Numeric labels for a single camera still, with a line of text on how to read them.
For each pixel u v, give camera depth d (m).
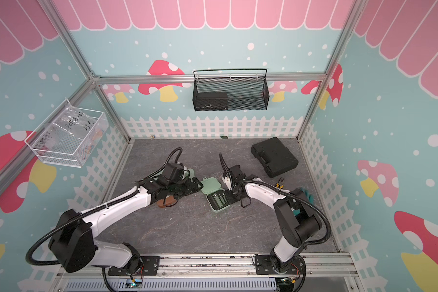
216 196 0.90
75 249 0.41
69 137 0.72
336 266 0.76
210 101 0.86
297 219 0.46
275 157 1.06
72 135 0.71
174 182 0.69
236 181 0.71
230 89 0.94
